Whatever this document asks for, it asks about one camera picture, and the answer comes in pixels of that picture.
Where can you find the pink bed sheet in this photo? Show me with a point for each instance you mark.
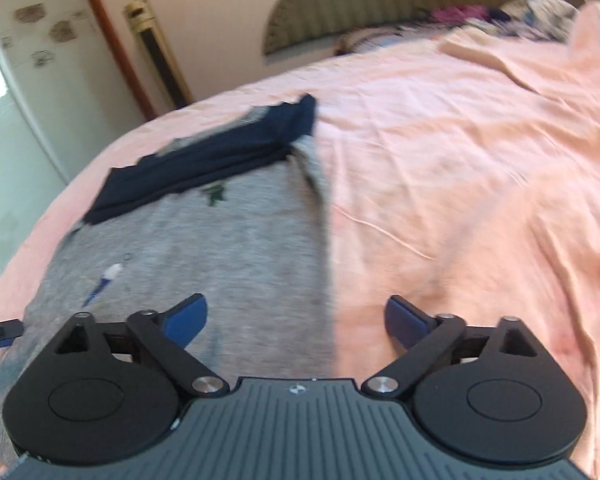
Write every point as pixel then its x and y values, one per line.
pixel 462 173

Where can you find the gold tower air conditioner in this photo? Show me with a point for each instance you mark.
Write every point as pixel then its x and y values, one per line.
pixel 157 53

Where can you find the brown wooden door frame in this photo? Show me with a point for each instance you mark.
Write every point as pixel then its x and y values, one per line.
pixel 122 60

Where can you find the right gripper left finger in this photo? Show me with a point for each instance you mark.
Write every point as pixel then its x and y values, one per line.
pixel 183 322

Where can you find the grey and navy sweater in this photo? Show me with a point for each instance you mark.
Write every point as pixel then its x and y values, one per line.
pixel 236 214

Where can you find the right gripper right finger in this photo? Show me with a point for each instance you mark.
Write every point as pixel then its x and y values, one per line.
pixel 405 323

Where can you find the patterned clothes pile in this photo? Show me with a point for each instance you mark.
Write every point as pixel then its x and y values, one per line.
pixel 534 20

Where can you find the magenta garment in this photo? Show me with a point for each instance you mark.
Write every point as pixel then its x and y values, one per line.
pixel 454 15

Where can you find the white glass wardrobe door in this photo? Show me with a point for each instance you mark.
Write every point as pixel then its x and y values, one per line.
pixel 62 101

